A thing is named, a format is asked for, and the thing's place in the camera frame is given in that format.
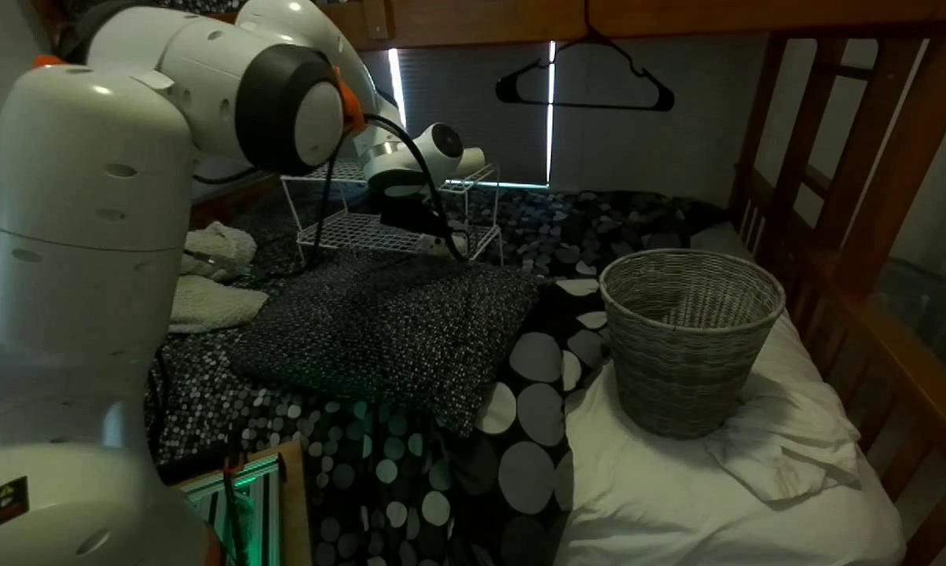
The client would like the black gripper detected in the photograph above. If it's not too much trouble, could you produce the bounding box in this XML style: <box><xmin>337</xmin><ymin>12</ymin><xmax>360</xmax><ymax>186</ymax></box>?
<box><xmin>371</xmin><ymin>169</ymin><xmax>456</xmax><ymax>239</ymax></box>

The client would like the dark speckled pillow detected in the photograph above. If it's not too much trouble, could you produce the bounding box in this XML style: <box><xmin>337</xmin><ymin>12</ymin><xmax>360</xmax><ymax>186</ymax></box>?
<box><xmin>225</xmin><ymin>250</ymin><xmax>542</xmax><ymax>442</ymax></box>

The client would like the beige towel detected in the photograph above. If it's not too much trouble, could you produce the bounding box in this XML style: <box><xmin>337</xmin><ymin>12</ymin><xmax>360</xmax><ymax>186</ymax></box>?
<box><xmin>164</xmin><ymin>216</ymin><xmax>272</xmax><ymax>338</ymax></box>

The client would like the black polka dot blanket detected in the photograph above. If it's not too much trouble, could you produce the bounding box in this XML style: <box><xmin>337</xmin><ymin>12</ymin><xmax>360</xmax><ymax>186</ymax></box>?
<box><xmin>299</xmin><ymin>274</ymin><xmax>614</xmax><ymax>566</ymax></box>

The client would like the black clothes hanger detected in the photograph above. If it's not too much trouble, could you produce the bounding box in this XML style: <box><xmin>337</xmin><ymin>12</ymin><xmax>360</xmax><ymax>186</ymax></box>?
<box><xmin>493</xmin><ymin>3</ymin><xmax>679</xmax><ymax>116</ymax></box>

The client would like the dark floral bedspread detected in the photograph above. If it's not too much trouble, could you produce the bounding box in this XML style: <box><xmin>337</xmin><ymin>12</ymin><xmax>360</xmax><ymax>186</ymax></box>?
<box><xmin>141</xmin><ymin>186</ymin><xmax>731</xmax><ymax>489</ymax></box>

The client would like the woven wicker basket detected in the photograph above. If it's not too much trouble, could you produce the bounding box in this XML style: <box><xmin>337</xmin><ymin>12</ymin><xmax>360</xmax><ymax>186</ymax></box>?
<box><xmin>596</xmin><ymin>247</ymin><xmax>790</xmax><ymax>442</ymax></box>

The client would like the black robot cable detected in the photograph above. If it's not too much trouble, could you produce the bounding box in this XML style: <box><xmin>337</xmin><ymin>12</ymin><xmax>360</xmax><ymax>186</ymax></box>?
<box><xmin>311</xmin><ymin>112</ymin><xmax>470</xmax><ymax>265</ymax></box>

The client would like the white wire rack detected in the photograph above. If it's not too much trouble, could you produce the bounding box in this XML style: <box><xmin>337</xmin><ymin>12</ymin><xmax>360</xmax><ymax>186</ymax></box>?
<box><xmin>276</xmin><ymin>158</ymin><xmax>510</xmax><ymax>267</ymax></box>

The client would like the wooden bunk bed frame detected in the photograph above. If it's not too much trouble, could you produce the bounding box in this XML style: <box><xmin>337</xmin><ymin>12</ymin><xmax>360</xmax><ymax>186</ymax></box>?
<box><xmin>176</xmin><ymin>0</ymin><xmax>946</xmax><ymax>566</ymax></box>

